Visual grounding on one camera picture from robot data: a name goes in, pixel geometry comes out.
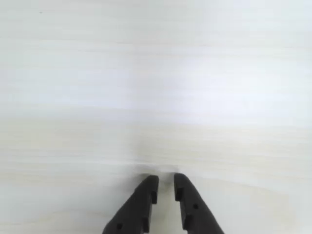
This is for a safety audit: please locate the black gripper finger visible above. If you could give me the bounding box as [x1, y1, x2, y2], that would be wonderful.
[173, 173, 225, 234]
[101, 175, 160, 234]

